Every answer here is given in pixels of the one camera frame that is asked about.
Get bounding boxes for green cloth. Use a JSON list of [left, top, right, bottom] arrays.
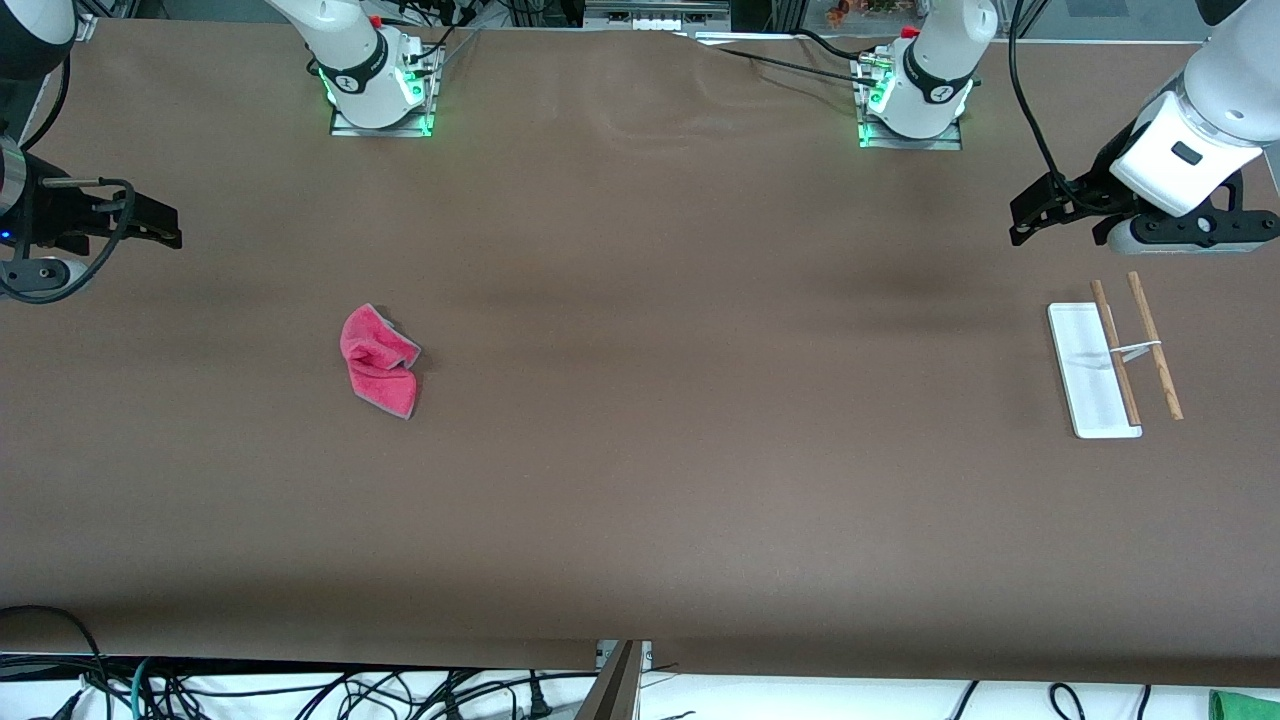
[[1208, 689, 1280, 720]]

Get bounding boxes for white towel rack wooden bars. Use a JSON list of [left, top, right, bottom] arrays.
[[1047, 271, 1185, 440]]

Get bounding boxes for pink towel with grey edge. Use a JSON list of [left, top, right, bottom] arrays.
[[339, 303, 423, 420]]

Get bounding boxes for white power strip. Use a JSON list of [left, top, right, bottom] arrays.
[[584, 0, 732, 32]]

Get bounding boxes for black base cable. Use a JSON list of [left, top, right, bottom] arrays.
[[690, 28, 883, 91]]

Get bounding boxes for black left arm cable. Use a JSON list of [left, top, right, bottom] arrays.
[[1007, 0, 1079, 197]]

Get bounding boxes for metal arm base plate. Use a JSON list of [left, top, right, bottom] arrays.
[[857, 55, 964, 152], [329, 40, 438, 139]]

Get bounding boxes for teal cable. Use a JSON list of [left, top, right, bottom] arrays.
[[129, 655, 160, 720]]

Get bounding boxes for brown table cover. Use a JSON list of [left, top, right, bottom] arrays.
[[0, 18, 1280, 689]]

